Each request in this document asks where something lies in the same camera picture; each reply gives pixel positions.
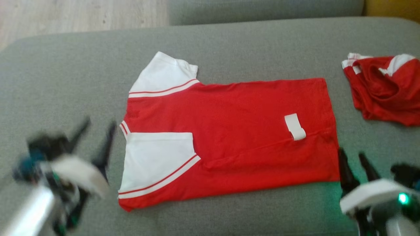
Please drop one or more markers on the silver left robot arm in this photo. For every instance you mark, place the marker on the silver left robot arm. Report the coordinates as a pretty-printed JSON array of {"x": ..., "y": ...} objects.
[{"x": 26, "y": 213}]

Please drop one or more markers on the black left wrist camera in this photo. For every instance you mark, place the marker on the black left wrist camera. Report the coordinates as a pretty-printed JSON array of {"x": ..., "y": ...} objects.
[{"x": 47, "y": 146}]

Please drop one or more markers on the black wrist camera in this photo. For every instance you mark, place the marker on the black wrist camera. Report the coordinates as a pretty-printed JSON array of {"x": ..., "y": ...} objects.
[
  {"x": 47, "y": 146},
  {"x": 407, "y": 175}
]

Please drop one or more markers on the red mesh shorts white stripes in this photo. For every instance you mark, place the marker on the red mesh shorts white stripes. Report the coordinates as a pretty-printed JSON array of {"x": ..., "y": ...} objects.
[{"x": 387, "y": 91}]

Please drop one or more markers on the small grey sofa cushion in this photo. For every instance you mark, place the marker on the small grey sofa cushion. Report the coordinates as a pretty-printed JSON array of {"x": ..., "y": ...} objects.
[{"x": 262, "y": 11}]

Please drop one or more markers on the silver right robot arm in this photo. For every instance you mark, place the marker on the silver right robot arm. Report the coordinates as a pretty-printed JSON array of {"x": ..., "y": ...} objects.
[{"x": 403, "y": 226}]

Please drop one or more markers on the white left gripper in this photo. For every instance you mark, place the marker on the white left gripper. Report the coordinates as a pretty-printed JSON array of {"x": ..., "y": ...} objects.
[{"x": 78, "y": 173}]

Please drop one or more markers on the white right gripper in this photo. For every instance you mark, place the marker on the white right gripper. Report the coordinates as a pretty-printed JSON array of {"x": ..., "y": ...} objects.
[{"x": 370, "y": 196}]

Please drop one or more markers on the large grey sofa seat cushion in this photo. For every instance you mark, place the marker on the large grey sofa seat cushion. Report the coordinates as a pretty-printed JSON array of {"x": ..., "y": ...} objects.
[{"x": 229, "y": 42}]

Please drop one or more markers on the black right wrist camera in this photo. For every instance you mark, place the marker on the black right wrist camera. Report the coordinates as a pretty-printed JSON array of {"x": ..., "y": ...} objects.
[{"x": 407, "y": 175}]

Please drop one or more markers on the red T-shirt white sleeves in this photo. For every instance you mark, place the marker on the red T-shirt white sleeves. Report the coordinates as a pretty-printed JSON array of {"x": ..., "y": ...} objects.
[{"x": 236, "y": 131}]

